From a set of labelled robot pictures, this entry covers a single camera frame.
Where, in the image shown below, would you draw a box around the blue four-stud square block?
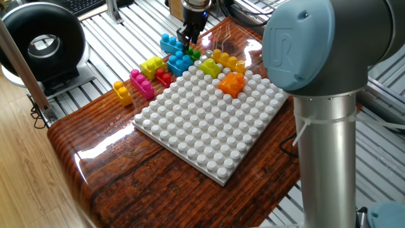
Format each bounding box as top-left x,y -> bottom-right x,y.
166,50 -> 194,78

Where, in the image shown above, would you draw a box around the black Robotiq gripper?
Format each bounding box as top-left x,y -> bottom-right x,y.
176,8 -> 209,45

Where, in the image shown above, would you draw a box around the black looped cables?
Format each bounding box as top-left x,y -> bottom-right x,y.
278,132 -> 300,158

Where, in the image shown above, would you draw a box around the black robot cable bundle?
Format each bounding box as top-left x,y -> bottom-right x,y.
218,0 -> 276,28

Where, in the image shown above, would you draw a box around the wood pattern table mat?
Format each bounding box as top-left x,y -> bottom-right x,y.
47,17 -> 363,228

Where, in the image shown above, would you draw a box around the yellow four-stud long block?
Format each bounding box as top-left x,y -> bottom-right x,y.
211,48 -> 247,75

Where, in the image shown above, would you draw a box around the magenta three-stud block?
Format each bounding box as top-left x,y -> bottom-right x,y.
129,68 -> 156,101

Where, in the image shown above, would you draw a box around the white zip tie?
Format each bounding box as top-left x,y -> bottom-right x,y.
291,109 -> 405,147

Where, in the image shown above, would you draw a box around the aluminium post bracket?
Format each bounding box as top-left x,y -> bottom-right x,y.
105,0 -> 124,25

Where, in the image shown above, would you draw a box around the small lime block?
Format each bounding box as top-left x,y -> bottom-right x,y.
199,58 -> 221,79

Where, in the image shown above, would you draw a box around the green two-stud block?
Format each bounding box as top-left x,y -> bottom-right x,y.
185,46 -> 202,63

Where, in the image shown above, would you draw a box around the white studded baseplate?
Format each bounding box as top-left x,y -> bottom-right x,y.
132,49 -> 290,187

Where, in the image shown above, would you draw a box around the slanted aluminium bar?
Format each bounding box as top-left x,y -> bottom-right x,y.
0,17 -> 59,125

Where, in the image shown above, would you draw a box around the white device base plate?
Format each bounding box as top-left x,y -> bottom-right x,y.
1,61 -> 97,101

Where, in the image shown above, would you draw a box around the blue three-stud long block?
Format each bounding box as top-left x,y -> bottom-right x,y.
159,33 -> 186,55

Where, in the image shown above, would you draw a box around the yellow two-stud block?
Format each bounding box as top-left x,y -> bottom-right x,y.
113,80 -> 134,108

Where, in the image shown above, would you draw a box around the black keyboard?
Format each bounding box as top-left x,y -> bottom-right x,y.
58,0 -> 107,17

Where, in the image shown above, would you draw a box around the thin black wire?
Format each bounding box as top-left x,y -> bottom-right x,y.
30,94 -> 47,130

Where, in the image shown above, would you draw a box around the black ring shaped device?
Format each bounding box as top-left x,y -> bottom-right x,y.
0,2 -> 87,96

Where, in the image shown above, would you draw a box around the lime tall two-stud block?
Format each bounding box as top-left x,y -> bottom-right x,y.
139,56 -> 167,80

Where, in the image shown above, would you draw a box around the red two-stud block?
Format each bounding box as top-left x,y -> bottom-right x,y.
154,68 -> 174,89

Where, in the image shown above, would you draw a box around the orange tall block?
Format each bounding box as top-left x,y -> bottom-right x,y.
218,72 -> 247,99

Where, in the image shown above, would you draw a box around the cardboard box with label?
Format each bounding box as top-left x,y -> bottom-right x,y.
168,0 -> 186,22

